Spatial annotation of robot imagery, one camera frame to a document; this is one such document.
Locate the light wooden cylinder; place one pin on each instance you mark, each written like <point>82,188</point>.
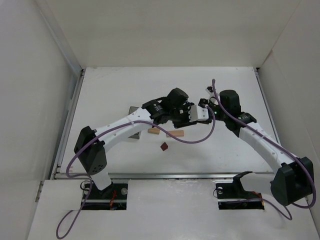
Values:
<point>153,130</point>

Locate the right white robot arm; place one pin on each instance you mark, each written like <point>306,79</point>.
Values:
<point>293,176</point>

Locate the light wooden plank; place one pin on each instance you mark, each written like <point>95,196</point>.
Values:
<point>175,133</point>

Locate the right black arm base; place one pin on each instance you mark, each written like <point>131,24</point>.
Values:
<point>231,195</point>

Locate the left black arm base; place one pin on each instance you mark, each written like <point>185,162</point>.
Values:
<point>113,199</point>

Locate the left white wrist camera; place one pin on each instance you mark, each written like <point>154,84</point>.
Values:
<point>198,113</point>

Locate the front aluminium rail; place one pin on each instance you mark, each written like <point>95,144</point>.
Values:
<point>146,176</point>

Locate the dark red wooden block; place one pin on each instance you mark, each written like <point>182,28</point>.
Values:
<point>164,146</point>

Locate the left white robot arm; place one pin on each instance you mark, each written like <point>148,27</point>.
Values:
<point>93,144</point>

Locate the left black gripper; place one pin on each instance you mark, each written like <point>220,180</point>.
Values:
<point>185,122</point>

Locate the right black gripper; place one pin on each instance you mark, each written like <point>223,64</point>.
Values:
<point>204,103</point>

